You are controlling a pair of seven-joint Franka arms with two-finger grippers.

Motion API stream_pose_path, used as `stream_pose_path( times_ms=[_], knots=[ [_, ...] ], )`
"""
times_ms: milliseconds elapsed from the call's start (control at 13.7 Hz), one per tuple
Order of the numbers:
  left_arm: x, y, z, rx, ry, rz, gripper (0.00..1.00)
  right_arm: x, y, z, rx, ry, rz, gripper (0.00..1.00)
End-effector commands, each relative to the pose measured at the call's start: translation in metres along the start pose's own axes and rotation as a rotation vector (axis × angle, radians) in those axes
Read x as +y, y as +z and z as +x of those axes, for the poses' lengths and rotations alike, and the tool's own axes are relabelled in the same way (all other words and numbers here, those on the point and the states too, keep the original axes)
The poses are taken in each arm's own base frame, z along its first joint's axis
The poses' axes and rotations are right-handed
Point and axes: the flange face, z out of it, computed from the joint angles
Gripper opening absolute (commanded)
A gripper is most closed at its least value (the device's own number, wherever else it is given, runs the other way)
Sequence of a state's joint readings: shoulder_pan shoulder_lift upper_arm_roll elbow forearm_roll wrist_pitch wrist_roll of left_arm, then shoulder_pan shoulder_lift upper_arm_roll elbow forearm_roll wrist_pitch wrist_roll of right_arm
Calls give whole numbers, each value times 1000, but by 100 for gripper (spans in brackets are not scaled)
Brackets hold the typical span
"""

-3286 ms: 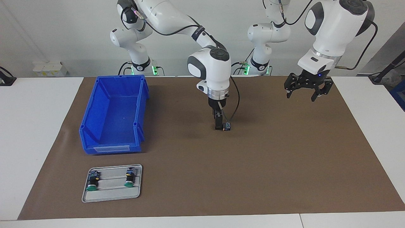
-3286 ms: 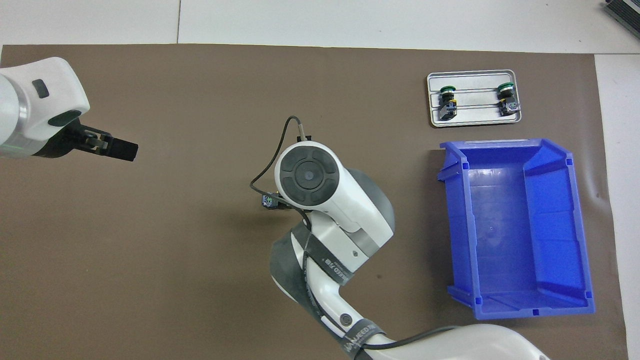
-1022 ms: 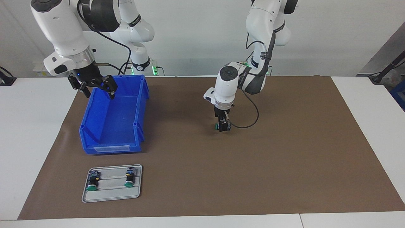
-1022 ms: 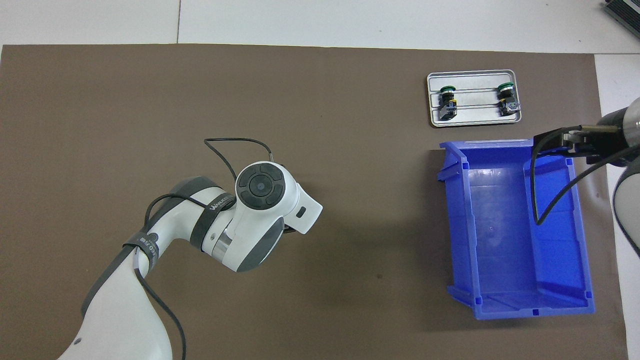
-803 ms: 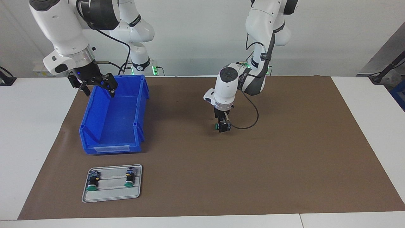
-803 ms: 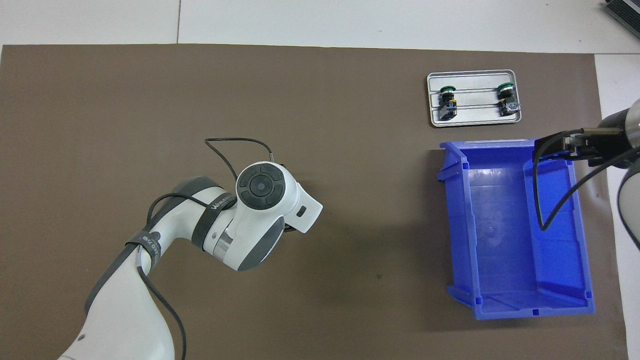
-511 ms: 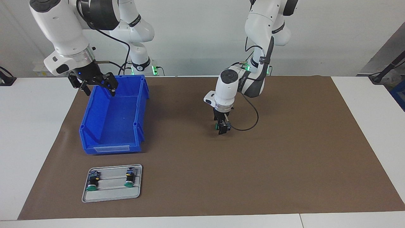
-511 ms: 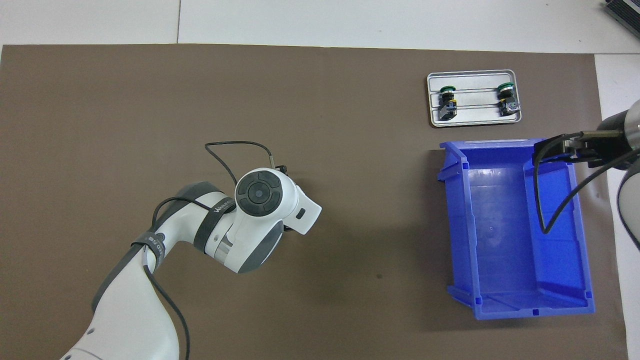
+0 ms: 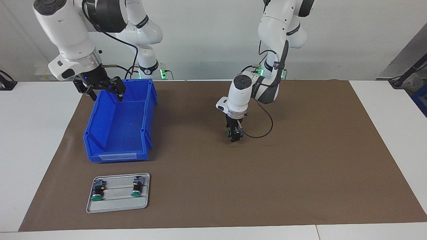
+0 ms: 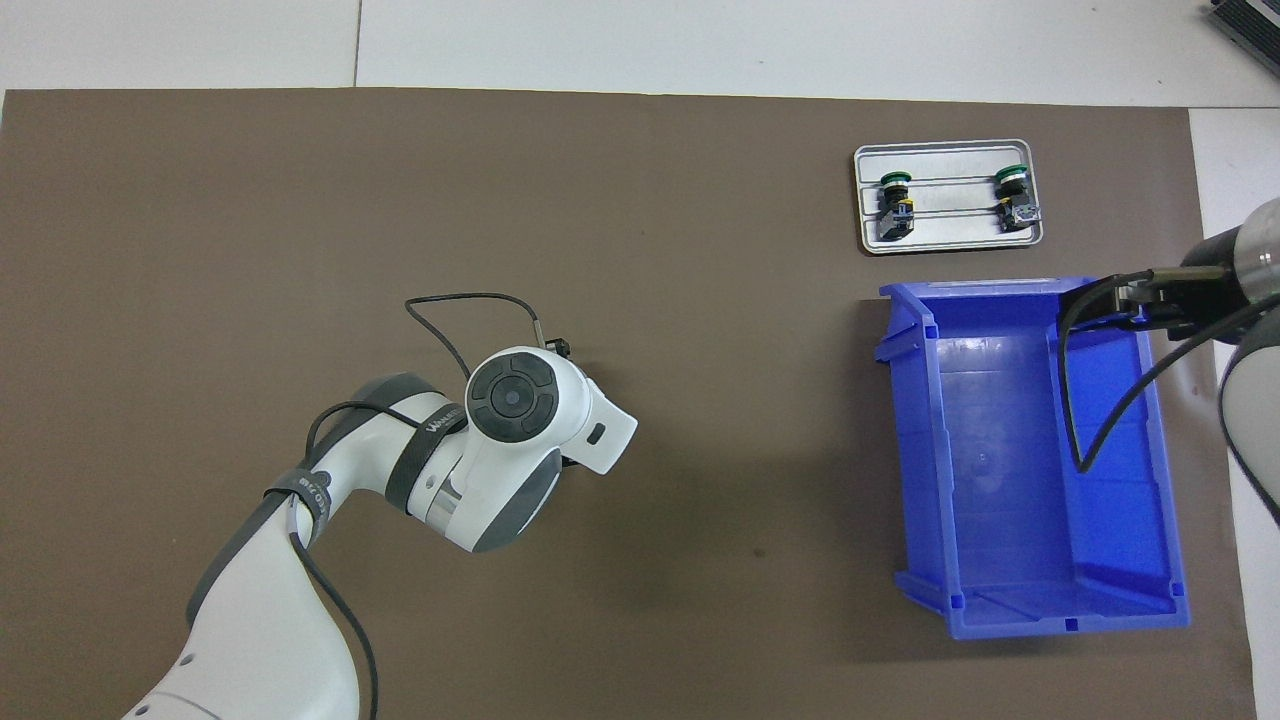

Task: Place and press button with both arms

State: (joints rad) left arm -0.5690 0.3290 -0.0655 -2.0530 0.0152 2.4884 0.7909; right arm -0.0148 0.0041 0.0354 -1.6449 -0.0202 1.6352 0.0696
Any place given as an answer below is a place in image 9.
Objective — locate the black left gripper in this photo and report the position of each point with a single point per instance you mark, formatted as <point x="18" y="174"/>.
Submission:
<point x="236" y="121"/>

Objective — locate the green push button black block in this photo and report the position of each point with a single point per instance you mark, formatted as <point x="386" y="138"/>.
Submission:
<point x="136" y="190"/>

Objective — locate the brown paper table mat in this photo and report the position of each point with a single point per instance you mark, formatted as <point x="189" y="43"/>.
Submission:
<point x="233" y="173"/>

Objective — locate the blue storage crate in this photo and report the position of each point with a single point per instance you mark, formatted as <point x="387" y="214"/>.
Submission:
<point x="421" y="100"/>

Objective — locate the black clamp mount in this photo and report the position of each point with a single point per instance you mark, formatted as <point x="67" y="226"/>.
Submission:
<point x="6" y="85"/>

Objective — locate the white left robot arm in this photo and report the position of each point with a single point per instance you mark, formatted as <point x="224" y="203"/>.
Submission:
<point x="240" y="96"/>

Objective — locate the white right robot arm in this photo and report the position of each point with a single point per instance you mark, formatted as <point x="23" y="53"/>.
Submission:
<point x="66" y="26"/>

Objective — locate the blue plastic storage bin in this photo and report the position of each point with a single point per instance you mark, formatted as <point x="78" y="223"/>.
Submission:
<point x="123" y="133"/>

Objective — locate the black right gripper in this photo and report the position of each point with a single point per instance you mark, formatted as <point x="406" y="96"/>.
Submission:
<point x="95" y="77"/>

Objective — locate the grey metal tray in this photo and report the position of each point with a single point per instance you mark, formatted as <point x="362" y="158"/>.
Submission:
<point x="116" y="205"/>

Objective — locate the black stand pole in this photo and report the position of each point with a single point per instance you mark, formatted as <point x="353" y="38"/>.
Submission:
<point x="412" y="70"/>

